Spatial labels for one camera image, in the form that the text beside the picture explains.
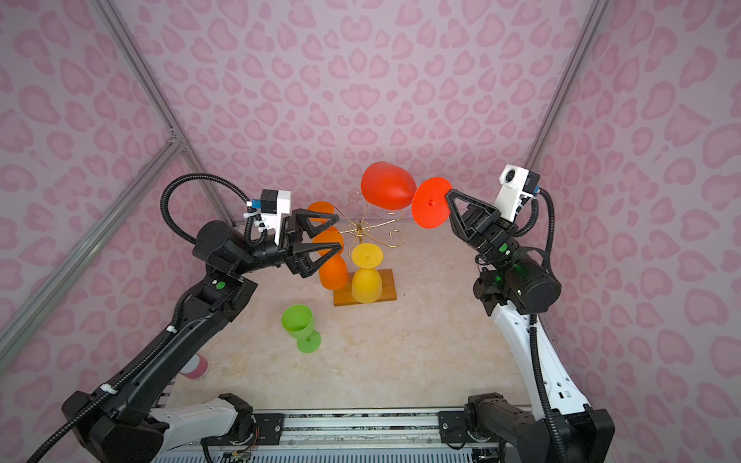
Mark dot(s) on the wooden rack base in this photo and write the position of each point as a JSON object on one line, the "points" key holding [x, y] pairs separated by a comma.
{"points": [[343, 297]]}

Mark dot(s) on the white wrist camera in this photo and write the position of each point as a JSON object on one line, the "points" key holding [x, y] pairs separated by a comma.
{"points": [[264, 216], [518, 185]]}

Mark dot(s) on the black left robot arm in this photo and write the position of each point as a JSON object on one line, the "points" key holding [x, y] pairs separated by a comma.
{"points": [[116, 422]]}

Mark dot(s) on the green plastic wine glass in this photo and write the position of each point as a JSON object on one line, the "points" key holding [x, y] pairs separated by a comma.
{"points": [[299, 322]]}

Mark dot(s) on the pink white tape roll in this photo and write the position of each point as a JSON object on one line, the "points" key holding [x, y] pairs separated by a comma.
{"points": [[195, 368]]}

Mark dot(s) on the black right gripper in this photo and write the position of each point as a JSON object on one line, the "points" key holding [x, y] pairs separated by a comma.
{"points": [[483, 231]]}

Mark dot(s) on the gold wire glass rack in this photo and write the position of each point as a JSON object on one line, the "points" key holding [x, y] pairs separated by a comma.
{"points": [[362, 230]]}

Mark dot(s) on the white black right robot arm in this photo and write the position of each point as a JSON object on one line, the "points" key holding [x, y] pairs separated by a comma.
{"points": [[516, 285]]}

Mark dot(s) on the yellow plastic wine glass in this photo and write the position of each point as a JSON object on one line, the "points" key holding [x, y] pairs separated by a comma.
{"points": [[366, 286]]}

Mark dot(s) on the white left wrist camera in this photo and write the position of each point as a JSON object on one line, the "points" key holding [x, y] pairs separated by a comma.
{"points": [[264, 216]]}

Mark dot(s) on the orange wine glass front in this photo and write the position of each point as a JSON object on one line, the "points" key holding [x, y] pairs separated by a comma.
{"points": [[333, 274]]}

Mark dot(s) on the red plastic wine glass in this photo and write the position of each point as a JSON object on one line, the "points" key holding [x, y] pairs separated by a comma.
{"points": [[391, 187]]}

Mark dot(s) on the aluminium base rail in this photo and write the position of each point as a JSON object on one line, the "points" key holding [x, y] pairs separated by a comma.
{"points": [[354, 435]]}

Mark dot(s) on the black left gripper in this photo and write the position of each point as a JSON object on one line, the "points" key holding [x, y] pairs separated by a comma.
{"points": [[289, 243]]}

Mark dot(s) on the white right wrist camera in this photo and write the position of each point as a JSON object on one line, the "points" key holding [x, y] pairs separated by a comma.
{"points": [[518, 185]]}

